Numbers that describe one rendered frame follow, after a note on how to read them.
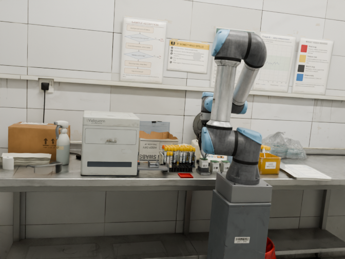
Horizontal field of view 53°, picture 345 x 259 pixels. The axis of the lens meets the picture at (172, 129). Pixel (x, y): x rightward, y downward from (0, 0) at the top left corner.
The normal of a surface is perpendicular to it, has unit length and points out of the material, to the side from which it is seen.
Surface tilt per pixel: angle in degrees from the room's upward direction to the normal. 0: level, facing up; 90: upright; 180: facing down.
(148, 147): 86
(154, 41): 93
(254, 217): 90
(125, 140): 90
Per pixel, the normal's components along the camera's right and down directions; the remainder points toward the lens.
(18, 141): 0.11, 0.14
